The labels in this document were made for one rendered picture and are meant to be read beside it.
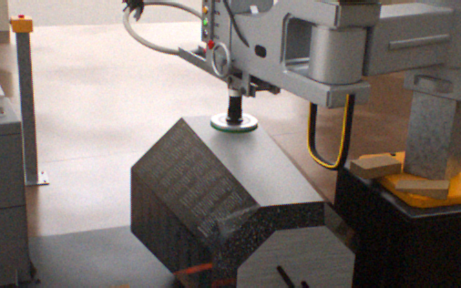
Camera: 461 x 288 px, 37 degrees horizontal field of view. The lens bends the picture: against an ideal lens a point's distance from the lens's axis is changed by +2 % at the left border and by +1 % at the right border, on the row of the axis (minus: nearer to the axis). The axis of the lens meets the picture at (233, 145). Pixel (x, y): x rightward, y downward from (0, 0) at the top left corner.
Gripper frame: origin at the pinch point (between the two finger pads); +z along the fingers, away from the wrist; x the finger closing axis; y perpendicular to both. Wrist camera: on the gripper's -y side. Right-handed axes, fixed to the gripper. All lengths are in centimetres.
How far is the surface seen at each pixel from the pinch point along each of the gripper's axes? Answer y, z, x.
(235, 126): 44, -8, 90
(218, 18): 37, -48, 64
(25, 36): -7, 58, -77
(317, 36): 65, -79, 115
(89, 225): 38, 119, 21
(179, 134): 47, 12, 66
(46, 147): -38, 171, -77
